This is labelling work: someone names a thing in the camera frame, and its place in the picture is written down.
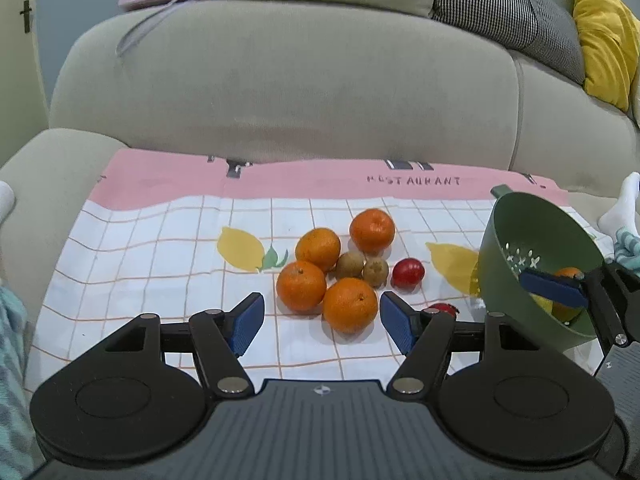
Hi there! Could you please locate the pink white checkered cloth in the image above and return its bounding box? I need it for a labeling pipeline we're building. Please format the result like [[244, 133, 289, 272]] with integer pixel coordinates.
[[24, 150, 567, 392]]

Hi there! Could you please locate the orange tangerine front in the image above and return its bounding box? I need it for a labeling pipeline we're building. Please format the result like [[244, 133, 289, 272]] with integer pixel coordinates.
[[322, 278, 378, 334]]

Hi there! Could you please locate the small red tomato front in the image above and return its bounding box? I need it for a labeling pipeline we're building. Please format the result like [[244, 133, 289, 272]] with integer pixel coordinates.
[[426, 302, 459, 318]]

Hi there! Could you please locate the orange tangerine back left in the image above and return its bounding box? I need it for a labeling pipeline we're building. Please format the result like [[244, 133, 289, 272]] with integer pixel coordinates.
[[277, 261, 326, 313]]

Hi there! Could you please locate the yellow cushion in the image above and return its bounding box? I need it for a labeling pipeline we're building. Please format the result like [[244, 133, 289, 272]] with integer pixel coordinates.
[[573, 0, 639, 112]]

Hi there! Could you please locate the black white houndstooth cushion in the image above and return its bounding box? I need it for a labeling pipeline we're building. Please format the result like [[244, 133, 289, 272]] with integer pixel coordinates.
[[432, 0, 585, 84]]

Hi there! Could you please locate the red cherry tomato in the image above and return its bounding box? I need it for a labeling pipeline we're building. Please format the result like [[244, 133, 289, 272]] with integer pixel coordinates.
[[392, 258, 425, 290]]

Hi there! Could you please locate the brown longan lower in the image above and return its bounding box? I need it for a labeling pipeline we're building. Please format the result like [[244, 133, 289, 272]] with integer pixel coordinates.
[[361, 257, 388, 288]]

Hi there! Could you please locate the white sock foot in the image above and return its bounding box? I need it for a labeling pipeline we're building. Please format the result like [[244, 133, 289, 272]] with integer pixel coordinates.
[[597, 171, 640, 240], [0, 181, 15, 224]]

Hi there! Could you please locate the green colander bowl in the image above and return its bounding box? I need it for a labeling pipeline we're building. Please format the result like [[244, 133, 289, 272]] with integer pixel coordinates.
[[477, 184, 603, 352]]

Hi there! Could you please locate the orange tangerine right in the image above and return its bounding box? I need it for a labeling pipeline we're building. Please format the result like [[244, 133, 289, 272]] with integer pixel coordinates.
[[349, 208, 396, 254]]

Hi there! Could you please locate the beige sofa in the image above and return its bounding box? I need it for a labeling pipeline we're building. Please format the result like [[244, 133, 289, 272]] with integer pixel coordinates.
[[1, 0, 639, 320]]

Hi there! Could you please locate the teal striped trouser leg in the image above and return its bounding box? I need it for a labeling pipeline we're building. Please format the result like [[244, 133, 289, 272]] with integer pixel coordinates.
[[614, 228, 640, 276], [0, 284, 35, 479]]

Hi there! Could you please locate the left teal striped trouser leg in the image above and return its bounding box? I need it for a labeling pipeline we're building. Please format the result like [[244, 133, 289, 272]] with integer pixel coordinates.
[[0, 284, 35, 479]]

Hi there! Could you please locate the orange tangerine back middle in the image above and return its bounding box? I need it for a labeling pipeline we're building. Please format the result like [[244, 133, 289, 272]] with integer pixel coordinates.
[[295, 228, 341, 273]]

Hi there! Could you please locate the orange tangerine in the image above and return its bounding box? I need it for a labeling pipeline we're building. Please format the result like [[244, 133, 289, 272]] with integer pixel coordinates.
[[295, 228, 341, 273], [322, 278, 378, 334], [349, 208, 396, 254], [277, 261, 326, 313]]

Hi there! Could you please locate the brown longan upper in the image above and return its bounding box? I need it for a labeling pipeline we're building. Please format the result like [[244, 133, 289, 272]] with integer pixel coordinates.
[[333, 252, 366, 280]]

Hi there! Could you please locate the brown longan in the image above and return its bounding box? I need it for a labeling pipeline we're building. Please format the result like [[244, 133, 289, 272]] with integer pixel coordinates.
[[361, 257, 388, 288], [333, 252, 366, 280]]

